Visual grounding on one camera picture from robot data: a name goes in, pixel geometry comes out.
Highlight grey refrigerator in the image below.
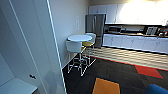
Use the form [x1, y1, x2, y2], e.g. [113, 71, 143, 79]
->
[85, 13, 107, 50]

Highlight white round table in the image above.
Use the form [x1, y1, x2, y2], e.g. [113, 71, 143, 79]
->
[67, 33, 93, 68]

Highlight white upper cabinet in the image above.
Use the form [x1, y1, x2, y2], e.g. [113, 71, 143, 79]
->
[87, 2, 168, 26]

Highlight grey microwave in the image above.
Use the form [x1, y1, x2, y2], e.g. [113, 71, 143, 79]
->
[107, 25, 123, 35]

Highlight yellow round stool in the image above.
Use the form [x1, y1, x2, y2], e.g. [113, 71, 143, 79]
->
[81, 41, 97, 66]

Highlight white kitchen counter cabinets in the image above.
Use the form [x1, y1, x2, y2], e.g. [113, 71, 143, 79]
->
[102, 32, 168, 55]

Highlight white shelf box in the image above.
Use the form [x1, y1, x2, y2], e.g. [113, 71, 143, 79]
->
[0, 77, 38, 94]

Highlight white wall switch plate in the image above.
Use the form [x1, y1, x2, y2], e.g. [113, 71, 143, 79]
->
[75, 17, 81, 30]

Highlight small black fitting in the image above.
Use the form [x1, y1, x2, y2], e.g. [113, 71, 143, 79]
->
[28, 74, 37, 80]

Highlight small countertop appliance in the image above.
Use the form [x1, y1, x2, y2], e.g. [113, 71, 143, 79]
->
[144, 25, 159, 36]

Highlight white round stool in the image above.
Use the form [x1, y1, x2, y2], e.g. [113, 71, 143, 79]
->
[84, 32, 98, 44]

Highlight white wardrobe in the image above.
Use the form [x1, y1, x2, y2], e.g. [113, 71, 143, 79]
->
[0, 0, 44, 94]

